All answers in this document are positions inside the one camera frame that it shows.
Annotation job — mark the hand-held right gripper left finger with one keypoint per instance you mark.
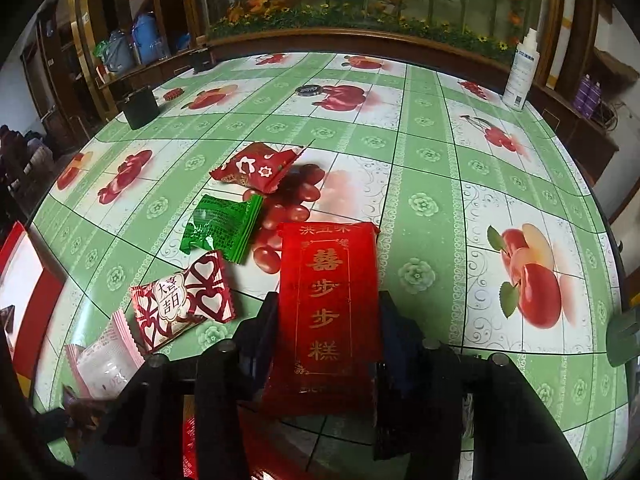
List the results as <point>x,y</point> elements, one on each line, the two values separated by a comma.
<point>269,330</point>

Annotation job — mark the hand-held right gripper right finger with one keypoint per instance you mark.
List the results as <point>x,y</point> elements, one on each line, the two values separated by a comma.
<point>395,330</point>

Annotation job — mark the large red gold-print snack packet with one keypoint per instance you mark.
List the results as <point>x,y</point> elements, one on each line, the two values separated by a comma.
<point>325,310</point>

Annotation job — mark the red white heart-pattern snack packet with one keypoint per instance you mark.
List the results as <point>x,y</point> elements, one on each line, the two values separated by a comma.
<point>182,300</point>

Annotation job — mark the green snack packet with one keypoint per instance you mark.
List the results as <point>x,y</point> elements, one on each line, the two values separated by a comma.
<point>220,227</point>

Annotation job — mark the red white-flower snack packet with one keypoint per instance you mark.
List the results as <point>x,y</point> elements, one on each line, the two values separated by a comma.
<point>255,167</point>

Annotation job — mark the pink white snack packet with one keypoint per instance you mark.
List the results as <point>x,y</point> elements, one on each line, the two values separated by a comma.
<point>107,365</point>

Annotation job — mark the red cardboard box tray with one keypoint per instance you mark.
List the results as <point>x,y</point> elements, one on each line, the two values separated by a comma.
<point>25,290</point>

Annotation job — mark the small plain red snack packet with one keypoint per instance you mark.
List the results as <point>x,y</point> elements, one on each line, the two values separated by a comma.
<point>250,440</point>

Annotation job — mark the brown sesame snack packet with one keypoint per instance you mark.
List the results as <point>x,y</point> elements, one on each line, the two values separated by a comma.
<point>87,410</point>

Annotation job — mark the green fruit-print tablecloth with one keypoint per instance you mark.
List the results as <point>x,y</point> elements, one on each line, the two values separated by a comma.
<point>425,125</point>

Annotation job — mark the dark green plastic object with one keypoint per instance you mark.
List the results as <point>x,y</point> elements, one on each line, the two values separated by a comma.
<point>625,337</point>

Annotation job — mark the dark round bottle cap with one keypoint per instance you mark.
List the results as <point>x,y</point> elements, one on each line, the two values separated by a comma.
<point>307,90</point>

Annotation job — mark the black jar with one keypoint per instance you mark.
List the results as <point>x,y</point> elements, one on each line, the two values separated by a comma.
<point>141,108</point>

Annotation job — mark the small black container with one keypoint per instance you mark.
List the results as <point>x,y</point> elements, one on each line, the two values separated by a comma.
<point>204,60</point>

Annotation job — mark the white spray bottle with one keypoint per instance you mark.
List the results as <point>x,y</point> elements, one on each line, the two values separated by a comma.
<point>520,77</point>

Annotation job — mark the blue plastic item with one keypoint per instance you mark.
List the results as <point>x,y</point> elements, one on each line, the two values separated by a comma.
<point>183,42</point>

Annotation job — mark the purple bottle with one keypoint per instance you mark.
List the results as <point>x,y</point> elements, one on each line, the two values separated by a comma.
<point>581,95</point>
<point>595,100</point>

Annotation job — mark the green plastic bag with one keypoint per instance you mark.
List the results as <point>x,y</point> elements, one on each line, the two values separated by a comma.
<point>101,50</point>

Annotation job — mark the artificial flower glass display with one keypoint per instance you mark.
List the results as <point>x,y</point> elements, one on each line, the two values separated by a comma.
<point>375,0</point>

